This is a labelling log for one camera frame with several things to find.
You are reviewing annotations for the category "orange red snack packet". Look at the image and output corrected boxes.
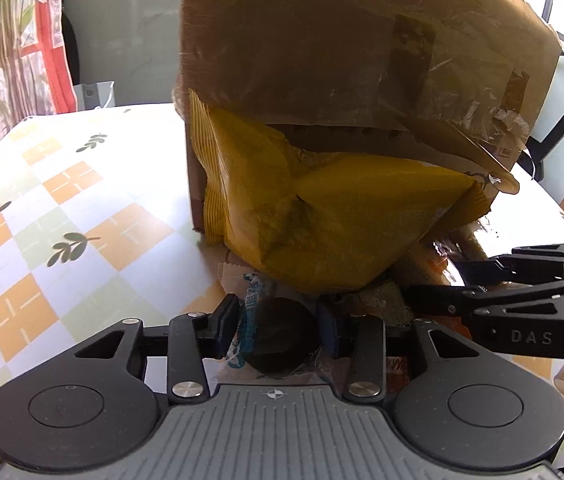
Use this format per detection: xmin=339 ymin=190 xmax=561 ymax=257
xmin=386 ymin=356 xmax=417 ymax=380

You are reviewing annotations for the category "dark round snack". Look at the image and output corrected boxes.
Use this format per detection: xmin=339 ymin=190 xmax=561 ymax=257
xmin=219 ymin=275 xmax=323 ymax=376

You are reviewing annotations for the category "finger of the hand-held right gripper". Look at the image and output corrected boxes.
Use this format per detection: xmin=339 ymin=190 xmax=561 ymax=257
xmin=454 ymin=241 xmax=564 ymax=287
xmin=404 ymin=279 xmax=564 ymax=321

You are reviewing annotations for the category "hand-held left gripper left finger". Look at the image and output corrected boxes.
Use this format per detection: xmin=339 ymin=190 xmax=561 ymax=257
xmin=74 ymin=294 xmax=240 ymax=404

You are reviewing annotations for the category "checked floral tablecloth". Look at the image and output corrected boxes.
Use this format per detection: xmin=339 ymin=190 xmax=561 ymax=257
xmin=0 ymin=102 xmax=564 ymax=480

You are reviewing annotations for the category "printed room scene curtain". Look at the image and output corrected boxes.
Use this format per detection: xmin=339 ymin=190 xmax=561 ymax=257
xmin=0 ymin=0 xmax=77 ymax=176

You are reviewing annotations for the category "yellow snack packet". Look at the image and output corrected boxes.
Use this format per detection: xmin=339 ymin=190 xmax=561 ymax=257
xmin=188 ymin=87 xmax=488 ymax=293

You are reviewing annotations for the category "plastic-lined cardboard box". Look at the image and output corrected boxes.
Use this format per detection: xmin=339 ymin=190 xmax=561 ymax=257
xmin=172 ymin=0 xmax=563 ymax=231

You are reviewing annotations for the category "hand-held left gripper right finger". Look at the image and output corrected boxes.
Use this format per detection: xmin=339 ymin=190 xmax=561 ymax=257
xmin=318 ymin=305 xmax=483 ymax=404

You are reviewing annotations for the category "white plastic unit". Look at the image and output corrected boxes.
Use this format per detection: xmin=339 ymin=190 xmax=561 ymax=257
xmin=74 ymin=81 xmax=117 ymax=111

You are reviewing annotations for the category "olive green snack packet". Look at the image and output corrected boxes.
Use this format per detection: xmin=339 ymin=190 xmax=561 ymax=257
xmin=357 ymin=280 xmax=413 ymax=323

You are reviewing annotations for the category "glossy clear snack packet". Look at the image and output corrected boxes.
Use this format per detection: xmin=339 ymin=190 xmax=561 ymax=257
xmin=392 ymin=225 xmax=493 ymax=291

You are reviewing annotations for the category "black exercise bike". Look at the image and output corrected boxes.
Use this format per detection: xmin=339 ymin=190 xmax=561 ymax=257
xmin=519 ymin=35 xmax=564 ymax=183

